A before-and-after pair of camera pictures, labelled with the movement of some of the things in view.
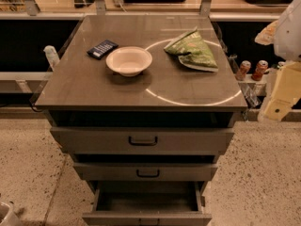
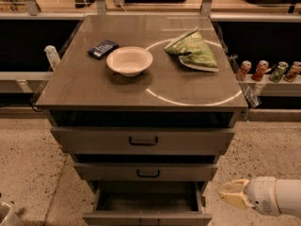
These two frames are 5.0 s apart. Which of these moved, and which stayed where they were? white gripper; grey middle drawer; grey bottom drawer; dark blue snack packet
Moved: white gripper
Stayed: grey bottom drawer; dark blue snack packet; grey middle drawer
